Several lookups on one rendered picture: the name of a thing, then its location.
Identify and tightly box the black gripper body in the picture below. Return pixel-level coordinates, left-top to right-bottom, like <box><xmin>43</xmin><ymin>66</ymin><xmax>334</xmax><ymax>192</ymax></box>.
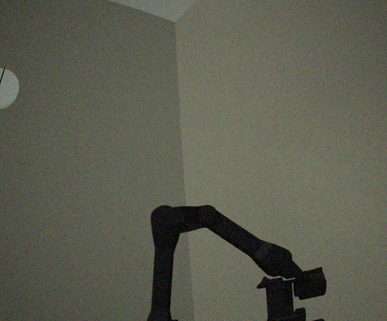
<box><xmin>267</xmin><ymin>301</ymin><xmax>325</xmax><ymax>321</ymax></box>

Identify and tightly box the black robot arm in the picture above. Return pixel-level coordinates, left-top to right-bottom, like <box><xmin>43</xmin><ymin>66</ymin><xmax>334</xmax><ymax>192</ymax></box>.
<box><xmin>147</xmin><ymin>205</ymin><xmax>327</xmax><ymax>321</ymax></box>

